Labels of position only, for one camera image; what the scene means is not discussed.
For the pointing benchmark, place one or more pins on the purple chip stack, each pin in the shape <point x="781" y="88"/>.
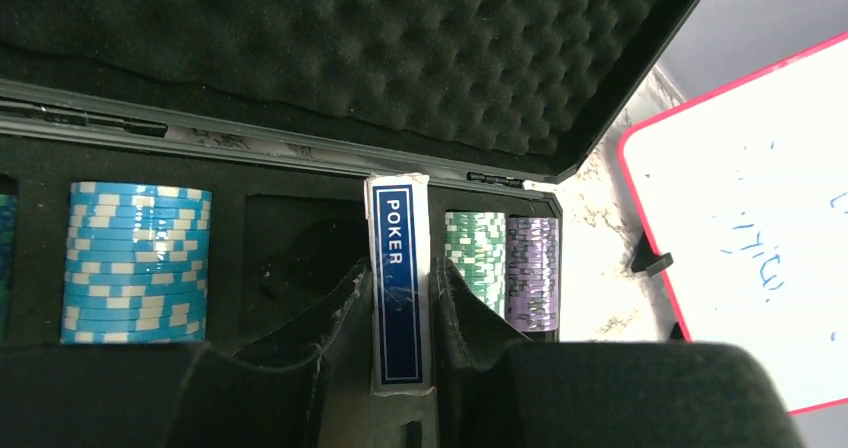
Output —
<point x="533" y="274"/>

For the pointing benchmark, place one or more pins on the black poker set case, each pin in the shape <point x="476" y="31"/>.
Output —
<point x="282" y="109"/>

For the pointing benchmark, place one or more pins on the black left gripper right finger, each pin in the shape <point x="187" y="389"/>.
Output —
<point x="497" y="388"/>

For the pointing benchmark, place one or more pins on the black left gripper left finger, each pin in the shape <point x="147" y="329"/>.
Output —
<point x="270" y="393"/>

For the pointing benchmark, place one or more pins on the pink framed whiteboard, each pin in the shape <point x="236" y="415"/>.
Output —
<point x="745" y="187"/>

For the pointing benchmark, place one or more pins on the light blue chip stack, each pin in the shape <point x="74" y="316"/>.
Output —
<point x="136" y="263"/>

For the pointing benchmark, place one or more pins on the green blue chip stack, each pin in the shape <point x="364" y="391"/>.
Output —
<point x="9" y="209"/>

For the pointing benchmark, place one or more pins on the blue playing card deck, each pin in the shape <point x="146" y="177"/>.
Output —
<point x="397" y="213"/>

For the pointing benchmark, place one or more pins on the green white chip stack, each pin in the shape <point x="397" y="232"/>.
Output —
<point x="476" y="243"/>

